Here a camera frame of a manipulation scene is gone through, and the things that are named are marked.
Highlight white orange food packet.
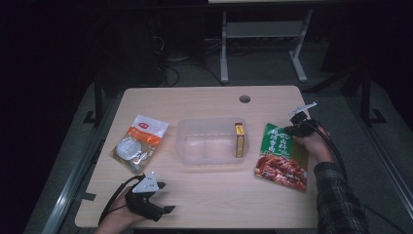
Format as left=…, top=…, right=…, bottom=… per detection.
left=110, top=114, right=170, bottom=174

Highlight right hand-held gripper cable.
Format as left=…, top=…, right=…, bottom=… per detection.
left=307, top=119, right=349, bottom=183

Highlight clear plastic container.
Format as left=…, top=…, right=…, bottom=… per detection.
left=175, top=116, right=249, bottom=167

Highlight person's left hand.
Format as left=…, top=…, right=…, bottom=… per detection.
left=94, top=187, right=148, bottom=234

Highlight black metal stand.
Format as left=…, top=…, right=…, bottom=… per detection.
left=357, top=67, right=388, bottom=128
left=82, top=73, right=105, bottom=128

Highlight black floor cables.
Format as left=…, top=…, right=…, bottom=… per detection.
left=150, top=32, right=226, bottom=88

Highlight aluminium rail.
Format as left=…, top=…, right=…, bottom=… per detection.
left=40, top=139, right=110, bottom=234
left=364, top=128, right=413, bottom=213

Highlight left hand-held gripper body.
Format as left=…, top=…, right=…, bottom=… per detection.
left=124, top=171, right=166, bottom=223

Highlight white metal stand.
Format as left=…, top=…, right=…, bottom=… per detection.
left=219, top=8, right=315, bottom=84

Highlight small yellow red box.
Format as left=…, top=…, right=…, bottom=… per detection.
left=234, top=122, right=245, bottom=159

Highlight grey metal bracket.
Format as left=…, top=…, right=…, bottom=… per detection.
left=77, top=192, right=97, bottom=202

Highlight thin black floor cable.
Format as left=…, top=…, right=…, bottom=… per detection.
left=363, top=204, right=408, bottom=234

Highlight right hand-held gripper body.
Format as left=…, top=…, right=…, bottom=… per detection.
left=288, top=101, right=318, bottom=137

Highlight green red food packet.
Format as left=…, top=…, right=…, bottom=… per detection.
left=253, top=122, right=310, bottom=193

